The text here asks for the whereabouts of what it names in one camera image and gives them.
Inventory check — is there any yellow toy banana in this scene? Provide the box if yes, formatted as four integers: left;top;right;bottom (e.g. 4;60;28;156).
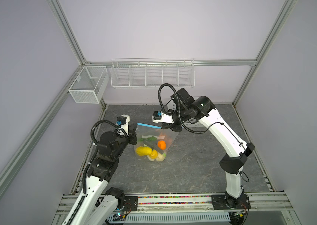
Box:
136;146;153;157

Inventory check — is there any green leafy toy vegetable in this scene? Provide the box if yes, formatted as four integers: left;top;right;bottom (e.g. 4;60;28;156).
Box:
138;136;158;142

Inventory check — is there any dark green toy cucumber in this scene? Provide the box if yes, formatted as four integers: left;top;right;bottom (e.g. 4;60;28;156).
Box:
143;140;165;155

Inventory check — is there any clear zip top bag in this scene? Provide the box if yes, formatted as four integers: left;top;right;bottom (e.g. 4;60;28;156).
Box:
135;123;179;162

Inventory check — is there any yellow toy lemon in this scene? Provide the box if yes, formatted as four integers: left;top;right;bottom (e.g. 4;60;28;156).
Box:
149;150;158;161

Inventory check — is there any orange toy carrot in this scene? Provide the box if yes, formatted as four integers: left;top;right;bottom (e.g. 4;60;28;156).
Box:
157;140;166;151

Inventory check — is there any beige round toy bun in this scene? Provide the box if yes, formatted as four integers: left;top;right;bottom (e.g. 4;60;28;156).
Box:
155;153;166;162

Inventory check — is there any white plastic perforated basket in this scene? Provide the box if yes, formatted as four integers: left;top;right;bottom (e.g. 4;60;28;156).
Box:
171;102;203;129

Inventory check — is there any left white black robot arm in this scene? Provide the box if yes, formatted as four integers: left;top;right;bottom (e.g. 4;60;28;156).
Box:
63;114;137;225

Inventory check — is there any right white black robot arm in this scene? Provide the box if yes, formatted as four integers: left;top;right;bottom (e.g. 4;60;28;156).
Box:
152;83;256;209

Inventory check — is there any small white mesh box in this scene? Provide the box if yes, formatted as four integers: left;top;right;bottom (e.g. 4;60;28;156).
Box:
68;66;109;104

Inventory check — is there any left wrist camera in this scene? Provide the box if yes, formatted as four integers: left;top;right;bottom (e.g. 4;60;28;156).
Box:
116;114;130;137

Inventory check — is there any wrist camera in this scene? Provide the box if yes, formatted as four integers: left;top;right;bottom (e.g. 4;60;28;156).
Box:
116;114;130;137
152;111;174;124

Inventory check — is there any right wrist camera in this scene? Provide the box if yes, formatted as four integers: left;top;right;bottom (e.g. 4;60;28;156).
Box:
152;111;174;124

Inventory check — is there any long white wire shelf basket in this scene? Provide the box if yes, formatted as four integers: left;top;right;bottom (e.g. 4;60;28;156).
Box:
111;58;196;89

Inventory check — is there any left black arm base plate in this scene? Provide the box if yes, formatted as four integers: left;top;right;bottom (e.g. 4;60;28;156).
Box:
114;196;138;212

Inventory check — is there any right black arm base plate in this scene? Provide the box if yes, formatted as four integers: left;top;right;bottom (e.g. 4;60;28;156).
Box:
211;193;251;210

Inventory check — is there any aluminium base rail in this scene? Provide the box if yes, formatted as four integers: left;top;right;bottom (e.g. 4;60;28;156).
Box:
54;192;294;216

